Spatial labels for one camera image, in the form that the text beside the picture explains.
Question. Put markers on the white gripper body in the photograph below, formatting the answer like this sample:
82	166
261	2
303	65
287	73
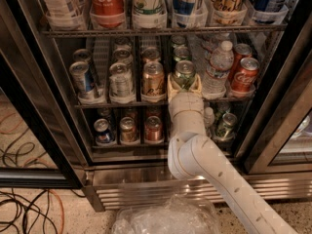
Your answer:
185	103

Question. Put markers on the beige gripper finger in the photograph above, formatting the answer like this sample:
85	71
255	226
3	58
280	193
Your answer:
196	87
172	87

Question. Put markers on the green soda can front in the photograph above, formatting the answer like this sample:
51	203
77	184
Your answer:
184	74

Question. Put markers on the green soda can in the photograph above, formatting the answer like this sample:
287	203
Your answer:
184	74
178	40
181	53

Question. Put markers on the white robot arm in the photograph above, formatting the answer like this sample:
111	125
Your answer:
192	153

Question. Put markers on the clear water bottle middle shelf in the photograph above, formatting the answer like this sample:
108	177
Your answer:
217	71

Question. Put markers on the gold soda can front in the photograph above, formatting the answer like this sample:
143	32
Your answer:
153	79

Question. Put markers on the gold soda can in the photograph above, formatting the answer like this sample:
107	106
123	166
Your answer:
151	54
153	79

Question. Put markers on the small water bottle bottom shelf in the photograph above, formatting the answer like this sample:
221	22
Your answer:
209	119

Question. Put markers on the red can bottom shelf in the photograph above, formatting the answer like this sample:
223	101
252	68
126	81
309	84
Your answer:
153	128

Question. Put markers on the gold soda can rear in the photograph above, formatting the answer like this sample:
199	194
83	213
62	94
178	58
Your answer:
151	54

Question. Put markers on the green can bottom shelf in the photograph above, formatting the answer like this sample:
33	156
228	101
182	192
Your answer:
225	126

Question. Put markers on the red cola can front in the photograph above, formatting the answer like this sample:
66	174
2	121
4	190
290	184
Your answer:
245	75

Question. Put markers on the red cola can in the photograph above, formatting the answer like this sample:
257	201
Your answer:
245	75
240	51

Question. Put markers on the green soda can rear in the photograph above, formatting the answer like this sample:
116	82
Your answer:
178	40

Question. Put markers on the white silver can front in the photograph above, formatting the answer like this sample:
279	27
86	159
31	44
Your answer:
121	80

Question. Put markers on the white silver can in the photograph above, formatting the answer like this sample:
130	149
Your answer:
123	55
121	80
122	42

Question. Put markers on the red cola can rear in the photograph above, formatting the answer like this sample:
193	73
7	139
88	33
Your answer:
240	51

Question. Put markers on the gold can bottom shelf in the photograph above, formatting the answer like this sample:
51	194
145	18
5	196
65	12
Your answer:
128	129

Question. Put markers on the white silver can rear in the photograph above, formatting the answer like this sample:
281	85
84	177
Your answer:
122	42

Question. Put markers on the blue can bottom shelf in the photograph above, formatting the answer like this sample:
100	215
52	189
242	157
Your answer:
104	134

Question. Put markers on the blue silver can front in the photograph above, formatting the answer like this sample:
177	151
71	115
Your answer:
83	79

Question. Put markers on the white green bottle top shelf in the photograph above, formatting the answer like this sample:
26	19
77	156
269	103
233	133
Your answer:
148	0

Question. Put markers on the right glass fridge door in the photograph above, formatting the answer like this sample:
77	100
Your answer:
272	138

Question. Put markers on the glass fridge door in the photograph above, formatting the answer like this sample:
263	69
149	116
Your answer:
34	76
272	138

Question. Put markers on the blue silver can rear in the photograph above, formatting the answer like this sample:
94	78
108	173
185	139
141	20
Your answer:
84	55

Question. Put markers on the red cola bottle top shelf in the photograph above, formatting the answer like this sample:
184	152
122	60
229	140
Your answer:
108	13

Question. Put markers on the stainless fridge base grille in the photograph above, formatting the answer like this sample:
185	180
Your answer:
114	187

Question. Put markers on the white label bottle top shelf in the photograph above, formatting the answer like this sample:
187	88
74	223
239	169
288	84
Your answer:
61	2

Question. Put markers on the left glass fridge door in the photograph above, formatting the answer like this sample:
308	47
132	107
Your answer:
34	76

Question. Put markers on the clear plastic bag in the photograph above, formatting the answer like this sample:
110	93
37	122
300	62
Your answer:
177	215

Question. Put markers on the middle wire shelf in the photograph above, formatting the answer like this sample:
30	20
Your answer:
147	103

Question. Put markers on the wire shelf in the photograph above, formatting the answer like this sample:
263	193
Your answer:
147	103
164	31

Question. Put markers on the top wire shelf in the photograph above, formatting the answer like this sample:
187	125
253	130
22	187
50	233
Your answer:
164	31

